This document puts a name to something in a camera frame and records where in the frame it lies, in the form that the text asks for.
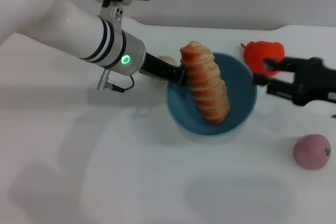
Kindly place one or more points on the silver left camera bracket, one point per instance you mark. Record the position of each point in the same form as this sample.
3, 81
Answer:
111, 15

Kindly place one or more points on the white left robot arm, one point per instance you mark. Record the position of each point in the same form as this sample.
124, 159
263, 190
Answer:
65, 24

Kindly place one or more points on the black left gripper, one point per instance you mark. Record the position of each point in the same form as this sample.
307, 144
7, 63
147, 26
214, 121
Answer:
157, 68

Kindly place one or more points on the round beige bun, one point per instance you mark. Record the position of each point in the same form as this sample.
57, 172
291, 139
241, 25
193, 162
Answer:
169, 60

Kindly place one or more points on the long golden bread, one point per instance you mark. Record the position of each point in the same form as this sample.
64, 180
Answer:
207, 85

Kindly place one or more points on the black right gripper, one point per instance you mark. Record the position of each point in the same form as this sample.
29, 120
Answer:
309, 82

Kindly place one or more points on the pink peach toy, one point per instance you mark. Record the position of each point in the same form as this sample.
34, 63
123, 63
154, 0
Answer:
311, 151

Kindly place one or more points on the red bell pepper toy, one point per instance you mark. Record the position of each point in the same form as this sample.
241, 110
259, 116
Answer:
260, 51

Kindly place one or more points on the blue bowl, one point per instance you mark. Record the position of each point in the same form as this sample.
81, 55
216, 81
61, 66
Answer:
239, 98

